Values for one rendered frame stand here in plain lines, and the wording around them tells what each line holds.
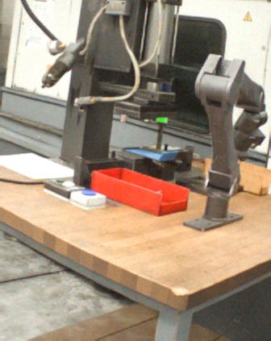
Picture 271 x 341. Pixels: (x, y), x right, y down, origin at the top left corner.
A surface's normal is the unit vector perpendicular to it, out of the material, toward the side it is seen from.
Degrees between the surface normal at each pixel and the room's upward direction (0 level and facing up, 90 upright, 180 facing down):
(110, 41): 90
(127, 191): 90
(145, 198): 90
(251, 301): 90
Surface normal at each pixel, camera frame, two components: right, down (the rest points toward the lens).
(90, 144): 0.73, 0.22
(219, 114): -0.51, 0.57
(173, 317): -0.67, 0.07
